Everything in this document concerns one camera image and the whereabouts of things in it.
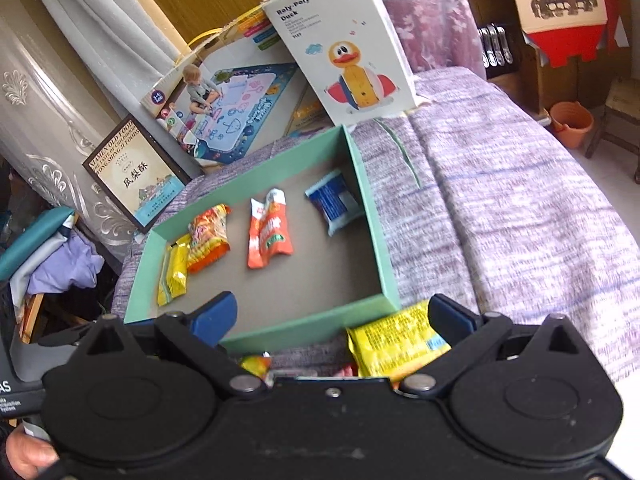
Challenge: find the drawing mat toy box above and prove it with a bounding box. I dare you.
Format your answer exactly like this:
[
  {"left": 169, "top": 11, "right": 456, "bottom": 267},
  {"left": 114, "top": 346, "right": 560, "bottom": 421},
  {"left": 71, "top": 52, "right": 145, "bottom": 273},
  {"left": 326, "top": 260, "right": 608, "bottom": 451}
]
[{"left": 140, "top": 7, "right": 321, "bottom": 167}]

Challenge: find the brown framed pastry box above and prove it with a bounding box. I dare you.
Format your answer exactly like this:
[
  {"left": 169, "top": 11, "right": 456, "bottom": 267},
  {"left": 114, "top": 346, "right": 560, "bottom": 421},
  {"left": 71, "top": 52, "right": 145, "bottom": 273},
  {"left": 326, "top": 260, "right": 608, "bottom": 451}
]
[{"left": 82, "top": 116, "right": 192, "bottom": 235}]

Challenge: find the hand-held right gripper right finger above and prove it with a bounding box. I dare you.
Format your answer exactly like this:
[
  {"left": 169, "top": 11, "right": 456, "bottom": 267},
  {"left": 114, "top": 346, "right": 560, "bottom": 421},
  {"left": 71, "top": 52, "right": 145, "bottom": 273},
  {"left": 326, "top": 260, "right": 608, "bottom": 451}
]
[{"left": 400, "top": 294, "right": 593, "bottom": 395}]

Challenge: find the blue snack packet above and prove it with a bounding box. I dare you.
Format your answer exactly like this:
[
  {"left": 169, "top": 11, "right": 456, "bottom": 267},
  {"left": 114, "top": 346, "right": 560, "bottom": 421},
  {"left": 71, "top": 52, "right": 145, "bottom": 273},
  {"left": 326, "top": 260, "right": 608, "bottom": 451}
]
[{"left": 305, "top": 170, "right": 366, "bottom": 237}]

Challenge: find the large yellow snack packet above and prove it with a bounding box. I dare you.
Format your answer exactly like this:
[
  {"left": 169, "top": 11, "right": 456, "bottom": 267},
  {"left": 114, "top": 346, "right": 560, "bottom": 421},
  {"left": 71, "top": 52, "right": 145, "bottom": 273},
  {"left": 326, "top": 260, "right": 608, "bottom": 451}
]
[{"left": 346, "top": 301, "right": 453, "bottom": 385}]

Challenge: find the lavender cloth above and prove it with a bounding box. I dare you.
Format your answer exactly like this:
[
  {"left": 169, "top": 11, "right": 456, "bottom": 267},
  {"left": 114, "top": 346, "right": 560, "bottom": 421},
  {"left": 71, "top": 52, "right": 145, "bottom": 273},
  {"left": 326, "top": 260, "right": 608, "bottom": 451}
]
[{"left": 27, "top": 232, "right": 106, "bottom": 296}]

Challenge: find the wooden chair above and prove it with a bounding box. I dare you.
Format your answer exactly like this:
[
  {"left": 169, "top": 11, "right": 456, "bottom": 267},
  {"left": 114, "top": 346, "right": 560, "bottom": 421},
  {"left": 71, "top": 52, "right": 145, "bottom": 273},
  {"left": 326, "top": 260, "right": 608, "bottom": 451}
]
[{"left": 585, "top": 77, "right": 640, "bottom": 183}]

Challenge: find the person's left hand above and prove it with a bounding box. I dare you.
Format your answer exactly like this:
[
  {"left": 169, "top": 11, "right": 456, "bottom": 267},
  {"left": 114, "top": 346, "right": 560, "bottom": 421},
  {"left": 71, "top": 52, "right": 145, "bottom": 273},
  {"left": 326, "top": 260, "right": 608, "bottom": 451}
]
[{"left": 0, "top": 422, "right": 61, "bottom": 480}]

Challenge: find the pink floral cloth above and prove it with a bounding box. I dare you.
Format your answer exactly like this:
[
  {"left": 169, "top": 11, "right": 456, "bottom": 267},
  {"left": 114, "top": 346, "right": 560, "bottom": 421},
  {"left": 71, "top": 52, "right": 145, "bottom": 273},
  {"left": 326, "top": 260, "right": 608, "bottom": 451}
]
[{"left": 360, "top": 0, "right": 488, "bottom": 78}]

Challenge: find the grey ornate cabinet door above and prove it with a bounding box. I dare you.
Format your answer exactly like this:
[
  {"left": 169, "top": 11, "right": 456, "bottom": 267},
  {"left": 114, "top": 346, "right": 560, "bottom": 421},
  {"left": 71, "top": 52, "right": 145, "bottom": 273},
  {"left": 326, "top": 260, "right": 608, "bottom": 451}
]
[{"left": 0, "top": 10, "right": 151, "bottom": 261}]

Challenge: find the small orange snack packet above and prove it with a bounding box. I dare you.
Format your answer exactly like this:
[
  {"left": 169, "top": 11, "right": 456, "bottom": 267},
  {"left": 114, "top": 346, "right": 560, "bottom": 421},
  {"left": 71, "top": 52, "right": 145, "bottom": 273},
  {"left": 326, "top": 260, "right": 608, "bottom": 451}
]
[{"left": 239, "top": 354, "right": 273, "bottom": 381}]

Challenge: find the grey curtain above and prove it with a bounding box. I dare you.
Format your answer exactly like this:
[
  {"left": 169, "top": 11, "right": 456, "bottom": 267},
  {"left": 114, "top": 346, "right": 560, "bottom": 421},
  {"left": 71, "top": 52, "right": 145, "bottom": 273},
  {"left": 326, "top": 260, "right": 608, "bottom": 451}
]
[{"left": 25, "top": 0, "right": 201, "bottom": 126}]

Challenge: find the terracotta pot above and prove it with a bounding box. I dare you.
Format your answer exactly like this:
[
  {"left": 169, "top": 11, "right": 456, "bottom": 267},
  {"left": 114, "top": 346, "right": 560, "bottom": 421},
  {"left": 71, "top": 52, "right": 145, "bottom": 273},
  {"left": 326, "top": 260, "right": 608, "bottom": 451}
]
[{"left": 549, "top": 101, "right": 595, "bottom": 150}]

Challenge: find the teal cushion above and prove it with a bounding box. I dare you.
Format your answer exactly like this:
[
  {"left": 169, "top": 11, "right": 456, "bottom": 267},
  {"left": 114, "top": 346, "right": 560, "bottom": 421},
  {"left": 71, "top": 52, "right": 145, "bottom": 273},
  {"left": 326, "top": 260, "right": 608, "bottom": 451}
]
[{"left": 0, "top": 206, "right": 76, "bottom": 281}]

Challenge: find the orange yellow snack packet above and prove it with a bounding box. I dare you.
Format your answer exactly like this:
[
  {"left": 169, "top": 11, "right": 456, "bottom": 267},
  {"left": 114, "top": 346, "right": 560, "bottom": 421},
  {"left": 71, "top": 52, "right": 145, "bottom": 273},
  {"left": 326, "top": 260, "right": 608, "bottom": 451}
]
[{"left": 186, "top": 204, "right": 232, "bottom": 275}]

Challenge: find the red paper poster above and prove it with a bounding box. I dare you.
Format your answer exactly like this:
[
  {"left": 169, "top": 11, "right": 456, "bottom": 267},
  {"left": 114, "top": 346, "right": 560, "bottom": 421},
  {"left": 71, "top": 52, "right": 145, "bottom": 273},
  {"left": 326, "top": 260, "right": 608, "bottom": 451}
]
[{"left": 502, "top": 0, "right": 623, "bottom": 68}]

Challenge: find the white duck toy box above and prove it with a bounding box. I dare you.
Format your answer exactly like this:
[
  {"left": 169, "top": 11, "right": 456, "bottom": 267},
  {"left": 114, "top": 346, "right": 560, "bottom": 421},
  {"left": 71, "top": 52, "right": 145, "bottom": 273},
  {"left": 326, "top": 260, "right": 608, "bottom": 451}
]
[{"left": 261, "top": 0, "right": 418, "bottom": 127}]

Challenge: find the yellow flat box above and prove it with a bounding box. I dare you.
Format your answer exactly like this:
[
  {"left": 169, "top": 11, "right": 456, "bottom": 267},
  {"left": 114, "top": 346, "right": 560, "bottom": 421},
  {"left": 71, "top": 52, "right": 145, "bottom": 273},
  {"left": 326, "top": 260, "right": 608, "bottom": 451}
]
[{"left": 284, "top": 85, "right": 333, "bottom": 137}]

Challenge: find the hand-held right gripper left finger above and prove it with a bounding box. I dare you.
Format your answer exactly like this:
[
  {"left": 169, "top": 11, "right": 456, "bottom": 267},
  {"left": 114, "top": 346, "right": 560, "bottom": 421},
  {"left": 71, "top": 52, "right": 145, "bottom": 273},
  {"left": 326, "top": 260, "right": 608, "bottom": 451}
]
[{"left": 70, "top": 291, "right": 268, "bottom": 397}]

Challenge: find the green cardboard box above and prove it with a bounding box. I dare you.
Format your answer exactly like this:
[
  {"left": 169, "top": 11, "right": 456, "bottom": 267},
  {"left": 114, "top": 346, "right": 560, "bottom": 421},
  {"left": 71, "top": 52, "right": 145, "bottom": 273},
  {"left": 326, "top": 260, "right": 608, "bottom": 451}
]
[{"left": 123, "top": 124, "right": 402, "bottom": 356}]

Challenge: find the orange white snack packet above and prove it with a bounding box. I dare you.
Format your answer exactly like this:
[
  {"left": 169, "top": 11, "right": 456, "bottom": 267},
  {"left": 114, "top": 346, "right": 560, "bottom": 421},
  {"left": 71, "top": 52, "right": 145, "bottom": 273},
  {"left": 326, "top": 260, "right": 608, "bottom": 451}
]
[{"left": 247, "top": 188, "right": 295, "bottom": 270}]

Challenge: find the row of metal clips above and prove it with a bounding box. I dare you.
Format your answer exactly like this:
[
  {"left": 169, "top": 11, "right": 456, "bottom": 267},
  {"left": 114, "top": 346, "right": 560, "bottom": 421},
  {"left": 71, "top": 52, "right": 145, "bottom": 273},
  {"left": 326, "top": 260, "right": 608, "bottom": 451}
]
[{"left": 477, "top": 22, "right": 516, "bottom": 68}]

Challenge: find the small yellow snack packet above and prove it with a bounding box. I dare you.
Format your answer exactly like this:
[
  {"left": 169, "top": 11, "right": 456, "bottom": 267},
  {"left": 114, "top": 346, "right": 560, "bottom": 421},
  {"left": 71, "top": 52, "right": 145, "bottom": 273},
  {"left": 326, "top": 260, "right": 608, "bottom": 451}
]
[{"left": 157, "top": 240, "right": 192, "bottom": 307}]

